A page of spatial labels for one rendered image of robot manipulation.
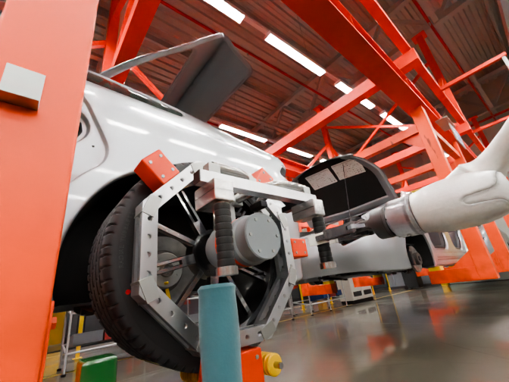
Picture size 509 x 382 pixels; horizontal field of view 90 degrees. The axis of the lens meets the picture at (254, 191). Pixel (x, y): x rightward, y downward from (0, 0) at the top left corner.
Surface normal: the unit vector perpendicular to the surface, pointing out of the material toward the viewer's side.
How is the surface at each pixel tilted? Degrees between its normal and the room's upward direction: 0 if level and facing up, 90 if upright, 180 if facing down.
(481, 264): 90
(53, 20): 90
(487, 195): 103
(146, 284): 90
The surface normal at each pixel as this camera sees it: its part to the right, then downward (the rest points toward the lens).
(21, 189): 0.64, -0.36
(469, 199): -0.62, -0.05
